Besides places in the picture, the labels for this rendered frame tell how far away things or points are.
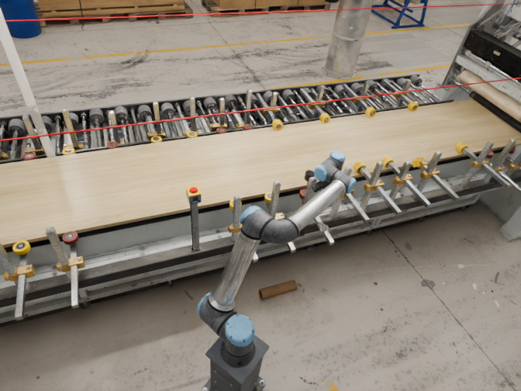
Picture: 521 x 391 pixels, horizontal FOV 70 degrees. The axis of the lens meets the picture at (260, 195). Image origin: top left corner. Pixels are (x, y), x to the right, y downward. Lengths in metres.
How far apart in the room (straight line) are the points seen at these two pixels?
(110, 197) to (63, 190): 0.31
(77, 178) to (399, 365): 2.62
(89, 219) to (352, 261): 2.19
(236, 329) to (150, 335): 1.11
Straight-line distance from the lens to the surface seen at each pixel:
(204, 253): 2.45
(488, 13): 4.56
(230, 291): 1.94
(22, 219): 2.60
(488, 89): 4.33
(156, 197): 2.51
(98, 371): 2.94
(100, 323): 3.09
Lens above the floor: 2.65
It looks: 44 degrees down
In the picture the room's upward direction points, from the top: 7 degrees clockwise
